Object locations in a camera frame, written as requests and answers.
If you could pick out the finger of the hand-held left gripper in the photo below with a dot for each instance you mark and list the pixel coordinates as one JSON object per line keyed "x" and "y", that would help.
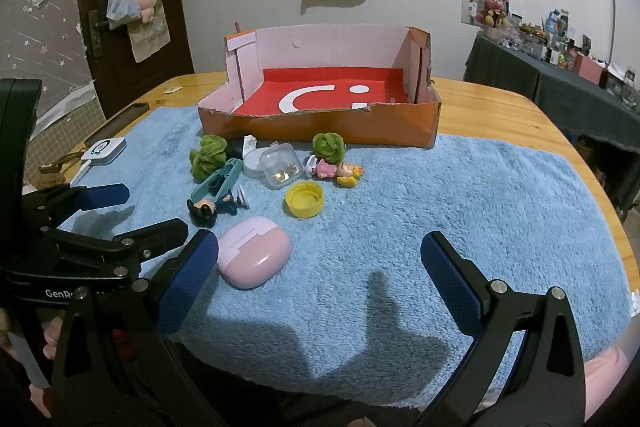
{"x": 107, "y": 194}
{"x": 160, "y": 232}

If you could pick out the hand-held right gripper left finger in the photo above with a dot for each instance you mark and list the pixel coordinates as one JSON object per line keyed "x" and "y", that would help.
{"x": 192, "y": 279}

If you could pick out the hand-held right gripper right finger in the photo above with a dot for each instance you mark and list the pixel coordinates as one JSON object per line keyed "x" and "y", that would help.
{"x": 450, "y": 279}

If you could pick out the black haired blue figurine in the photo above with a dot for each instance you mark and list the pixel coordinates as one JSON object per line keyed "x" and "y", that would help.
{"x": 202, "y": 211}

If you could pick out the teal clothespin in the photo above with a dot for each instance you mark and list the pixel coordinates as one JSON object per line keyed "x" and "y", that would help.
{"x": 212, "y": 187}

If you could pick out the green yarn cabbage toy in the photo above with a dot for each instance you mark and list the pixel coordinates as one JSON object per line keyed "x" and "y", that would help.
{"x": 329, "y": 146}
{"x": 207, "y": 154}

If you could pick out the white round jar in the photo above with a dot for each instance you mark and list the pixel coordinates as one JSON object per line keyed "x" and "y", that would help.
{"x": 252, "y": 163}

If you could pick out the small clear plastic box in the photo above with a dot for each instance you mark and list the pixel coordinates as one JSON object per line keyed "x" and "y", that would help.
{"x": 280, "y": 167}

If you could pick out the yellow bottle cap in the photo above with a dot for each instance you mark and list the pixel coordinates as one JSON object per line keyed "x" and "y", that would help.
{"x": 305, "y": 202}

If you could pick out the blonde pink dress figurine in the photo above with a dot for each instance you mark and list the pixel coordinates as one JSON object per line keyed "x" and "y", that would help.
{"x": 327, "y": 168}

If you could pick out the orange cardboard box red bottom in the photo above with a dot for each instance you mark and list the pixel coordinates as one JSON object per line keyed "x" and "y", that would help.
{"x": 320, "y": 52}

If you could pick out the person's left hand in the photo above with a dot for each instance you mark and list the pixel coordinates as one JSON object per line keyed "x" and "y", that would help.
{"x": 51, "y": 337}

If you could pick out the white square pocket device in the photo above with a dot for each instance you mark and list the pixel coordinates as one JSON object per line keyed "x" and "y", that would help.
{"x": 102, "y": 151}

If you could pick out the blue fuzzy mat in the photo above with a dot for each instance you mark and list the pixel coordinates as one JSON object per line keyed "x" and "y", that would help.
{"x": 400, "y": 217}

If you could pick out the small pale sticker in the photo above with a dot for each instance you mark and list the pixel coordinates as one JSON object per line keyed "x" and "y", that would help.
{"x": 172, "y": 89}

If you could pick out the brown paper bag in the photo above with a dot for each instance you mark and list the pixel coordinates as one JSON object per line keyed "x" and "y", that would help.
{"x": 145, "y": 42}

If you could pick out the clear plastic bag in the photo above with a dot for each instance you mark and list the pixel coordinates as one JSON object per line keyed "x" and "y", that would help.
{"x": 120, "y": 7}

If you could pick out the person's pink pants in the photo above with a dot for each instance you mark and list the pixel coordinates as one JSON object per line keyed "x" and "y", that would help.
{"x": 607, "y": 377}

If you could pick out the peach plush toy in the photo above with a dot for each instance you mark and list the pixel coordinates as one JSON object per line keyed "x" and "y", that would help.
{"x": 145, "y": 2}

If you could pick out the dark brown door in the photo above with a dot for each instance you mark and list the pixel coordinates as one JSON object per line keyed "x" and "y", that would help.
{"x": 180, "y": 7}

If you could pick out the dark cloth side table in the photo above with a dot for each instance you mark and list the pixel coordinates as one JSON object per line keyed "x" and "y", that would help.
{"x": 525, "y": 77}

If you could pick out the pink storage box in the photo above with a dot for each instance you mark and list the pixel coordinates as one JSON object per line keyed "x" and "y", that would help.
{"x": 590, "y": 67}

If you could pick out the row of small desk items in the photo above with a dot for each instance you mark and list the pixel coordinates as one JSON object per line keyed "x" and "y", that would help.
{"x": 555, "y": 27}

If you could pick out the pink rabbit plush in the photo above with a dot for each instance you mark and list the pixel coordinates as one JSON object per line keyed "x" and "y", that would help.
{"x": 492, "y": 4}

